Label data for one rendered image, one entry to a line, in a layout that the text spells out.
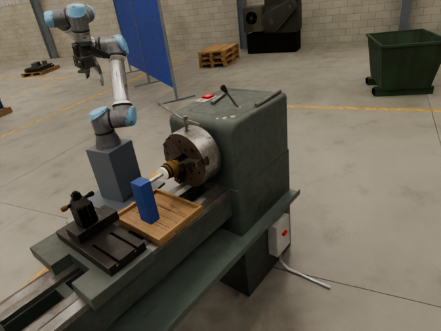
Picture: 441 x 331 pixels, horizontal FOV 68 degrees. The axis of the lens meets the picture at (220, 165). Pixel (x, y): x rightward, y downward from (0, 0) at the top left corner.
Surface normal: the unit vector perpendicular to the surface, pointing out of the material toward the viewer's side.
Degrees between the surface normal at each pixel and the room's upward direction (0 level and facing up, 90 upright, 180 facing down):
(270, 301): 0
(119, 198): 90
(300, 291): 0
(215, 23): 90
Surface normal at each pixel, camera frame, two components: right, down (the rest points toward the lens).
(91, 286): -0.12, -0.88
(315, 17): -0.41, 0.47
